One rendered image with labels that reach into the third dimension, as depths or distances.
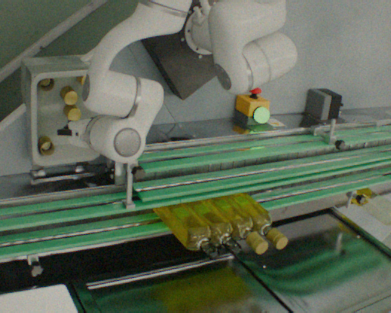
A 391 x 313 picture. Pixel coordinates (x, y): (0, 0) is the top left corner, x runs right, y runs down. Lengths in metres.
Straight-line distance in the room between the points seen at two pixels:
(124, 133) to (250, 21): 0.30
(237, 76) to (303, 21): 0.61
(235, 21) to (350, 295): 0.78
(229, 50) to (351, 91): 0.89
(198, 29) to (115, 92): 0.43
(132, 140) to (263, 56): 0.31
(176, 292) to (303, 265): 0.40
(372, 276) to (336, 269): 0.11
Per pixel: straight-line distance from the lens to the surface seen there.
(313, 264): 1.42
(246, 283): 1.23
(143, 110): 0.84
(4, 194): 1.17
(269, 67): 0.98
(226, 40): 0.91
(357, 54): 1.72
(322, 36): 1.58
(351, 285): 1.37
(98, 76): 0.81
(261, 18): 0.92
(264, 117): 1.38
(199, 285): 1.20
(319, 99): 1.55
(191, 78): 1.27
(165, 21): 0.80
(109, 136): 0.83
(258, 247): 1.13
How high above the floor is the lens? 1.88
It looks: 52 degrees down
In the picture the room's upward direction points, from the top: 130 degrees clockwise
